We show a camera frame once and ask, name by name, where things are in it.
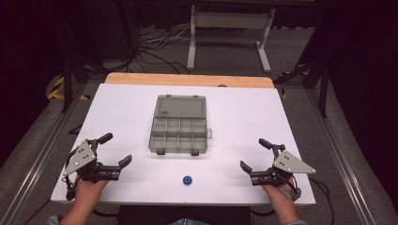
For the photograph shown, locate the yellow black hazard tape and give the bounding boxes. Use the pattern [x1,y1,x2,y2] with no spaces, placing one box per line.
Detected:
[46,76,90,101]

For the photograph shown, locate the person's left hand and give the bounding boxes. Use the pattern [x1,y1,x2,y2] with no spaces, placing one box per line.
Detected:
[74,176,110,204]

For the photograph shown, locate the aluminium floor rail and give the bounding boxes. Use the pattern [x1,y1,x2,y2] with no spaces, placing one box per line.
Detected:
[0,82,89,225]
[305,88,380,225]

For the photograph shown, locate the grey plastic compartment box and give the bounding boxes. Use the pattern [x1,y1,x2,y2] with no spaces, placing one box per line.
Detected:
[147,94,214,157]

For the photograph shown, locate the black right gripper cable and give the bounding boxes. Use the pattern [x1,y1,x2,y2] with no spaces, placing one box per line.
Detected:
[308,177,336,225]

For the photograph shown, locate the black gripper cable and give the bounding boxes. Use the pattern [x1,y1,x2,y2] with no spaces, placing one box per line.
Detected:
[61,149,79,202]
[308,177,336,225]

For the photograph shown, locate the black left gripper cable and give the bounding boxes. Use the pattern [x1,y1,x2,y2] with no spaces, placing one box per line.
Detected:
[61,149,79,202]

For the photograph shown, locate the person's right hand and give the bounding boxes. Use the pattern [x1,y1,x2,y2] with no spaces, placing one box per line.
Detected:
[261,176,300,208]

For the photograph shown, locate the black metal stand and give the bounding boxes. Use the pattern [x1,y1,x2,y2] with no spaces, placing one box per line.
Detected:
[54,6,104,113]
[273,18,330,119]

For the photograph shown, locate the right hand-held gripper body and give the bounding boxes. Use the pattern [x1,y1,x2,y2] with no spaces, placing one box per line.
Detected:
[249,142,317,188]

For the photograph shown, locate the wooden table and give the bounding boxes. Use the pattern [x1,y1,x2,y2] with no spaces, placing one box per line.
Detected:
[104,72,276,89]

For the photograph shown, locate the bundle of floor cables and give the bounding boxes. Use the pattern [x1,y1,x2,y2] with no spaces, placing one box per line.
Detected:
[125,23,192,75]

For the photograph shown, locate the grey wrist strap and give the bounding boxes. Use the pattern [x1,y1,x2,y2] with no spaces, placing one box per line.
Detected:
[279,184,302,203]

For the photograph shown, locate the white table board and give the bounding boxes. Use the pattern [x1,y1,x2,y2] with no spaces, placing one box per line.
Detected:
[50,82,316,206]

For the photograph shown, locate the white metal stand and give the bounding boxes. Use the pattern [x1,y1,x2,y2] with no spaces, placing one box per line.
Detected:
[186,4,277,74]

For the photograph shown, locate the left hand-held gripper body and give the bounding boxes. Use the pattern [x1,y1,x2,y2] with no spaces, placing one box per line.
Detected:
[62,139,122,184]

